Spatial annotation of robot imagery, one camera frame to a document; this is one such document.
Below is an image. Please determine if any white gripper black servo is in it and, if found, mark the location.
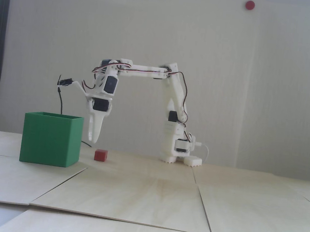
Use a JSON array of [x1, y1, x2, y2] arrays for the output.
[[83, 94, 114, 145]]

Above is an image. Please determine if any red block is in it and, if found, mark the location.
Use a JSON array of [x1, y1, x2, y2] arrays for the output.
[[94, 149, 108, 162]]

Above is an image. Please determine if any green box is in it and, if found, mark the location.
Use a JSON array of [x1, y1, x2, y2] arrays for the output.
[[19, 110, 85, 169]]

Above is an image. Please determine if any white power cable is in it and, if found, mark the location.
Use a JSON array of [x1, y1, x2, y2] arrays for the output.
[[194, 143, 210, 164]]

